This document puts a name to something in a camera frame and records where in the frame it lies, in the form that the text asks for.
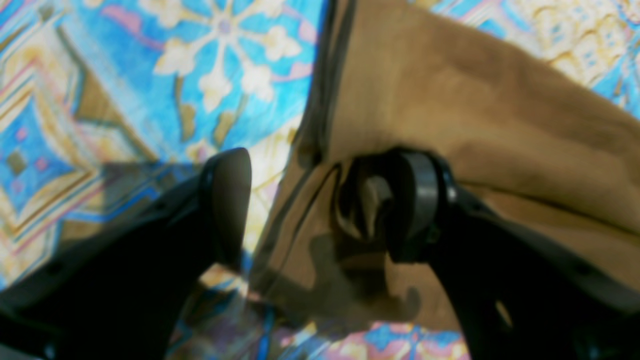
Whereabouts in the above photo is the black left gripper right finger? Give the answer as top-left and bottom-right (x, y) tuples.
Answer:
(350, 149), (639, 360)

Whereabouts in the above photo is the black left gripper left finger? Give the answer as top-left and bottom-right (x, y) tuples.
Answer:
(0, 147), (252, 360)

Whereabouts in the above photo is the brown t-shirt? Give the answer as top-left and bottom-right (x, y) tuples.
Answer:
(249, 0), (639, 330)

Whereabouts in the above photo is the patterned tablecloth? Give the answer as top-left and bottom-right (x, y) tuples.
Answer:
(0, 0), (639, 360)

